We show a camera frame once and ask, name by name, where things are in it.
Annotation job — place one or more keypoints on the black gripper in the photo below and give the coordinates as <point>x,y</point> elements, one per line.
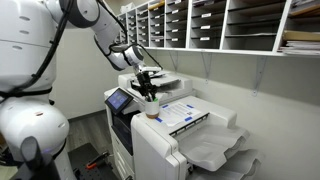
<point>145,82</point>

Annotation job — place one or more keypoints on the green marker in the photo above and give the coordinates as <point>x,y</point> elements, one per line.
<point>155,99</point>

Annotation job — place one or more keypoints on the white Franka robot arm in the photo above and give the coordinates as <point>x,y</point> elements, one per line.
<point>26,66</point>

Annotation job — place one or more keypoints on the white and brown mug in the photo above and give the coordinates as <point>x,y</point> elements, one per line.
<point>152,109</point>

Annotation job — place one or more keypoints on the blue tape piece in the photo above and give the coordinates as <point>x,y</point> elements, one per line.
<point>165,106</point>
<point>190,106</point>
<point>188,119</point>
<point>159,119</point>

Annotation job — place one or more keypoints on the printed paper sheet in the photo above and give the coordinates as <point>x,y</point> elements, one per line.
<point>178,113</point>

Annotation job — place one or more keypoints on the copier touchscreen panel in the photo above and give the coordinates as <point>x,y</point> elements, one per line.
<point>118,100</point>

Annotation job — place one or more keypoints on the white and black office copier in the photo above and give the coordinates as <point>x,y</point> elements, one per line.
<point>126,140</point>

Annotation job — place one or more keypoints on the white copier finisher unit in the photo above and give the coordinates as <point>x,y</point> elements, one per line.
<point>160,146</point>

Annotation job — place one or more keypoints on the white output tray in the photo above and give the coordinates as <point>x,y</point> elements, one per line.
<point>210,146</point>
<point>240,166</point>

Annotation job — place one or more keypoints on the black perforated mounting table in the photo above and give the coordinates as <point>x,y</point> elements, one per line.
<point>86,163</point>

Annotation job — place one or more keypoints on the white mail sorter shelf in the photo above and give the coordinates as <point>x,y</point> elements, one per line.
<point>213,26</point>

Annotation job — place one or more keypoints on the stack of white papers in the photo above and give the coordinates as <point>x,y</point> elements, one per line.
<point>300,47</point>

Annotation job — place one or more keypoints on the brown cardboard envelope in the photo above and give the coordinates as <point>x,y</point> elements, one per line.
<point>301,35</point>

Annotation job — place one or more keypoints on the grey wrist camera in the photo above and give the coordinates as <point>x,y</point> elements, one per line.
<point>151,69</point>

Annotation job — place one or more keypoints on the white shelf bracket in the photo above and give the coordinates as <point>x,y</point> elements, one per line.
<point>258,75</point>
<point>173,60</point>
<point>206,65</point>

